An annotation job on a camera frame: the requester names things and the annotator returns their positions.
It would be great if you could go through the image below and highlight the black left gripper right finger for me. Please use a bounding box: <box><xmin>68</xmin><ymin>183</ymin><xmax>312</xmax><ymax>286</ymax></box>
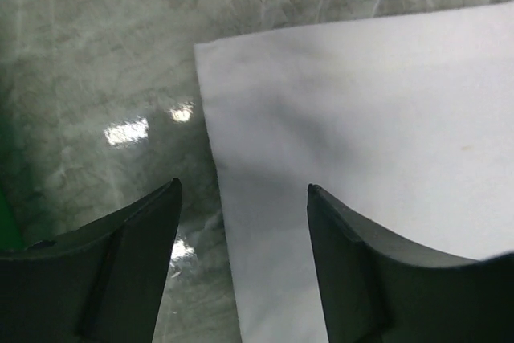
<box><xmin>307</xmin><ymin>185</ymin><xmax>513</xmax><ymax>342</ymax></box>

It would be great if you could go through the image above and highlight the green plastic crate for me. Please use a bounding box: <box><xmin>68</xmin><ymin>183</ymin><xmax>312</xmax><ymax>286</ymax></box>
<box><xmin>0</xmin><ymin>192</ymin><xmax>24</xmax><ymax>250</ymax></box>

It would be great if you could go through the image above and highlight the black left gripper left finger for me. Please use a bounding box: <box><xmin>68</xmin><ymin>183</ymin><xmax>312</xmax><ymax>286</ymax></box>
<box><xmin>1</xmin><ymin>179</ymin><xmax>182</xmax><ymax>342</ymax></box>

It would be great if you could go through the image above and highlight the white t-shirt with red print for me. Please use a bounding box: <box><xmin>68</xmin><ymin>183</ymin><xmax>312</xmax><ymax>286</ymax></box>
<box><xmin>194</xmin><ymin>2</ymin><xmax>513</xmax><ymax>342</ymax></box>

